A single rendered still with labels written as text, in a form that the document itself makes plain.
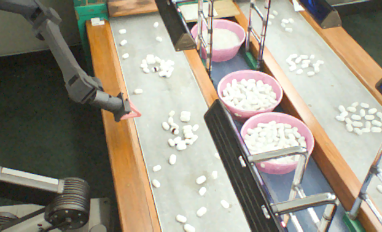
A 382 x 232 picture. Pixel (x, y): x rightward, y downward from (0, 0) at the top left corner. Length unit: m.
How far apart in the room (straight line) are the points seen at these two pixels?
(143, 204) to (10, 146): 1.54
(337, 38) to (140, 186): 1.23
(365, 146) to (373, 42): 2.09
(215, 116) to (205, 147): 0.41
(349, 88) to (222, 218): 0.86
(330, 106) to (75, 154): 1.50
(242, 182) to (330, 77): 1.04
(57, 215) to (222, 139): 0.60
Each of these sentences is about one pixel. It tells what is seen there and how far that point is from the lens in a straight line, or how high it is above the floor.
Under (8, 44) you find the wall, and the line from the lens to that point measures 3.34.
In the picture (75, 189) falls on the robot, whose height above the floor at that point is 0.79.
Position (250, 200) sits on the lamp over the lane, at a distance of 1.04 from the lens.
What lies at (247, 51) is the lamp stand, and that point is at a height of 0.72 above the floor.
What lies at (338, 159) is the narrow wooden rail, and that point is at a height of 0.76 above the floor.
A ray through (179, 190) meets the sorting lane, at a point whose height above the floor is 0.74.
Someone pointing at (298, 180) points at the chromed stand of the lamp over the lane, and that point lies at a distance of 1.22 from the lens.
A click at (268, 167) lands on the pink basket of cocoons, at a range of 1.58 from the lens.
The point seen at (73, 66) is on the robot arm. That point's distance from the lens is 1.52.
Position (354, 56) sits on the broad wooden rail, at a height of 0.76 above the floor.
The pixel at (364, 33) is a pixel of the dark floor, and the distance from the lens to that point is 3.84.
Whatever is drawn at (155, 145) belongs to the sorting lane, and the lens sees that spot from 1.62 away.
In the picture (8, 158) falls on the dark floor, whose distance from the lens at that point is 2.77.
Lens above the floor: 1.92
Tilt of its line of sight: 44 degrees down
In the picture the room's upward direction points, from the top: straight up
